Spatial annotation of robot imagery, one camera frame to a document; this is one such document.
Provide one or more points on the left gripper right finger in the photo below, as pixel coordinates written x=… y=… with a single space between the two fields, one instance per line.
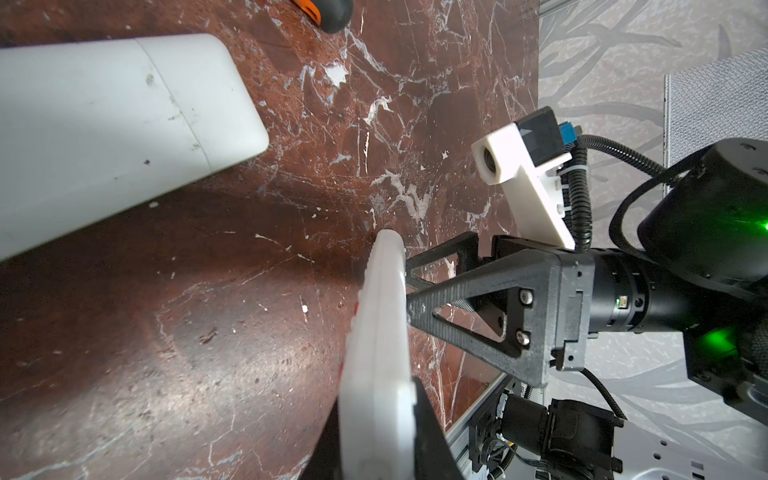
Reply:
x=432 y=456

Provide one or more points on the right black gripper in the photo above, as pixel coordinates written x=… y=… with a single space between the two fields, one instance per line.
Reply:
x=535 y=300

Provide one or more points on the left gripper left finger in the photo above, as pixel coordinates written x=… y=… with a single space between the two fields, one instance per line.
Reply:
x=325 y=461

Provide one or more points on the long white remote control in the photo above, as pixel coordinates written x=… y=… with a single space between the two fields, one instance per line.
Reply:
x=376 y=394

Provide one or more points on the orange handled screwdriver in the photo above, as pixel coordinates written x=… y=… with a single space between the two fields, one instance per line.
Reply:
x=331 y=16

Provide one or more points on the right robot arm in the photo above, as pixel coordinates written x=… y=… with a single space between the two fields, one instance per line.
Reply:
x=689 y=255

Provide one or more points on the short white remote control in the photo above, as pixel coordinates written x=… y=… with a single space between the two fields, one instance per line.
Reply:
x=91 y=129

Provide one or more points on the aluminium frame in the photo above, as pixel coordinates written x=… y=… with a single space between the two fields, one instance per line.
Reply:
x=457 y=436

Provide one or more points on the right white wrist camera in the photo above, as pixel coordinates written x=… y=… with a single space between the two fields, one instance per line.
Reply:
x=522 y=158

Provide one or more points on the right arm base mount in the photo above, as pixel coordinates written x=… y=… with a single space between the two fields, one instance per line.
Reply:
x=566 y=440

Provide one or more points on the white wire mesh basket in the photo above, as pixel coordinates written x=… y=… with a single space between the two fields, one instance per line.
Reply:
x=723 y=99

